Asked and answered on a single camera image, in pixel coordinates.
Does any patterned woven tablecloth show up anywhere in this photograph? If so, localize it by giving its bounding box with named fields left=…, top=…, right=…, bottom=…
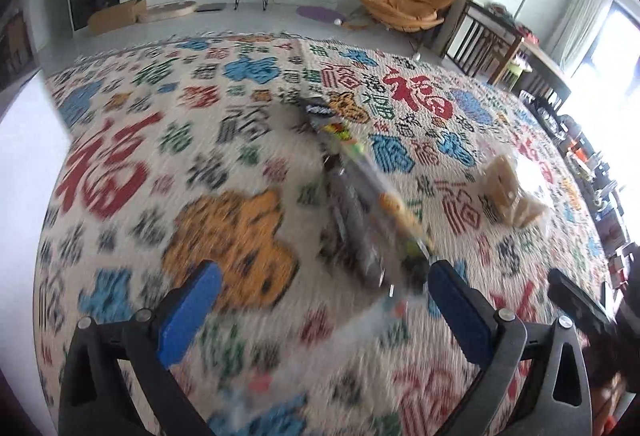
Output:
left=34, top=35, right=606, bottom=428

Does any dark candy bar pack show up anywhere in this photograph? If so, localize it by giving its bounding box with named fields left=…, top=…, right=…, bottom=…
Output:
left=292, top=92, right=436, bottom=292

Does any cardboard box on floor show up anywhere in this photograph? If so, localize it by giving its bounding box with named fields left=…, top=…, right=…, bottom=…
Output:
left=88, top=0, right=146, bottom=35

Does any dark wooden chair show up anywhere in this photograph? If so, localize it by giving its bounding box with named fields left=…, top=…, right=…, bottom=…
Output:
left=444, top=0, right=524, bottom=84

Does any orange lounge chair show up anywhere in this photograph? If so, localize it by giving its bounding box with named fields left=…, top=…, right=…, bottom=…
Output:
left=360, top=0, right=455, bottom=33

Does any clear long snack tube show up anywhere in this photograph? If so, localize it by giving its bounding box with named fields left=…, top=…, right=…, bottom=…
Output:
left=216, top=294, right=408, bottom=434

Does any bagged brown bread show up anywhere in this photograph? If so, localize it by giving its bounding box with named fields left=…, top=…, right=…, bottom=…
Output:
left=482, top=153, right=551, bottom=229

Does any white cardboard box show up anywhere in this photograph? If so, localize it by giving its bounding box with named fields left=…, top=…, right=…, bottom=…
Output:
left=1, top=70, right=70, bottom=435

